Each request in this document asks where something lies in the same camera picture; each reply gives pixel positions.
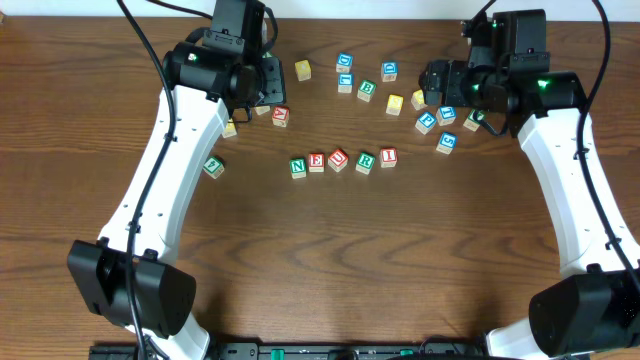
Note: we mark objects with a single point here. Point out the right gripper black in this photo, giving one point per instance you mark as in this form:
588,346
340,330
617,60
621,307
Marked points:
435,84

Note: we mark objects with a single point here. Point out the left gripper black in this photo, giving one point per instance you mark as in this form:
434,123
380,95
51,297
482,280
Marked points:
273,81

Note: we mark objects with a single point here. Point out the blue P block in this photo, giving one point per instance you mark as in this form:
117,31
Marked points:
425,122

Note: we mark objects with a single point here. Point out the green N block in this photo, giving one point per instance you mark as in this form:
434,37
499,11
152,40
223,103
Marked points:
298,168

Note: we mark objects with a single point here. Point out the red E block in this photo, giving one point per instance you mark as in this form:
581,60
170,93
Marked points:
316,162

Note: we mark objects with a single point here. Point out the red I block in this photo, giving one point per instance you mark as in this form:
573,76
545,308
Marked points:
388,157

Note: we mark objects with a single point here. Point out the red U block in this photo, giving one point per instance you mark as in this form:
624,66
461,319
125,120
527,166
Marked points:
337,160

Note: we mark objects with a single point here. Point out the green R block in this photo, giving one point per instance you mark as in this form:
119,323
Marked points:
365,163

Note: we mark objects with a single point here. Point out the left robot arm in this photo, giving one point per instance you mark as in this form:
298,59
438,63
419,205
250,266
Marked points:
129,274

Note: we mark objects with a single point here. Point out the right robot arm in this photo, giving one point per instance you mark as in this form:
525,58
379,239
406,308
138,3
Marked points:
595,305

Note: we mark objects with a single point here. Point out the red A block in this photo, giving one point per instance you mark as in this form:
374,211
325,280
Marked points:
280,116

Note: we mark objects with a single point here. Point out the yellow block beside R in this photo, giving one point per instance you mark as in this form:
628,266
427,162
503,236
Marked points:
261,110

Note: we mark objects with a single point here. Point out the yellow O block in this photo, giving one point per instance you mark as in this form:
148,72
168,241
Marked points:
303,70

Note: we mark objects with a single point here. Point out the blue E block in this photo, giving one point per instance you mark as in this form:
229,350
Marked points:
446,115

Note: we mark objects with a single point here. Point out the blue D block right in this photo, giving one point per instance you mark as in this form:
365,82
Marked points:
389,71

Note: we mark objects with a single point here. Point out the blue d block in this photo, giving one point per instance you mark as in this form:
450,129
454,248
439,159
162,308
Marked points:
344,63
389,71

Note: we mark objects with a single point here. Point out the green J block right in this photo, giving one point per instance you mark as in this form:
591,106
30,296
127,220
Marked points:
473,120

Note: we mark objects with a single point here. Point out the blue S block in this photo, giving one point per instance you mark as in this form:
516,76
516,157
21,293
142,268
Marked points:
446,143

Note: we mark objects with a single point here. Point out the green B block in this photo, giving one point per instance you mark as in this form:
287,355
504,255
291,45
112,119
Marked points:
366,90

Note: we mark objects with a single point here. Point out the blue L block centre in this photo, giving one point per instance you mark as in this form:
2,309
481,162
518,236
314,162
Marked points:
345,82

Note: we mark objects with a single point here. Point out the blue D block upper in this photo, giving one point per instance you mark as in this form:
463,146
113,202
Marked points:
344,63

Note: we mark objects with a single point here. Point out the green 4 block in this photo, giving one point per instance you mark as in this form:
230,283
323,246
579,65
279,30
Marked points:
213,167

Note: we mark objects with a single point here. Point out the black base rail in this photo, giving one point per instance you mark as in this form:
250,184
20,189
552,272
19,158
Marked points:
431,349

